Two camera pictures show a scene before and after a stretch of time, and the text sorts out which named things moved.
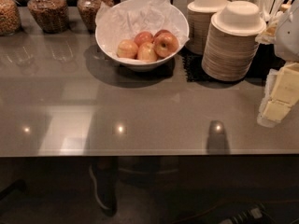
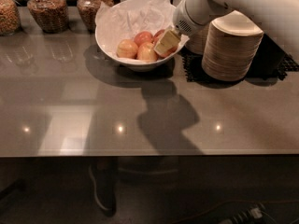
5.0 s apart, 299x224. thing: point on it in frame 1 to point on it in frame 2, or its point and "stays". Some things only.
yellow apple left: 127,49 stays
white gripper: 288,36 to 184,20
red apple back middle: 143,36 stays
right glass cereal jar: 89,2 stays
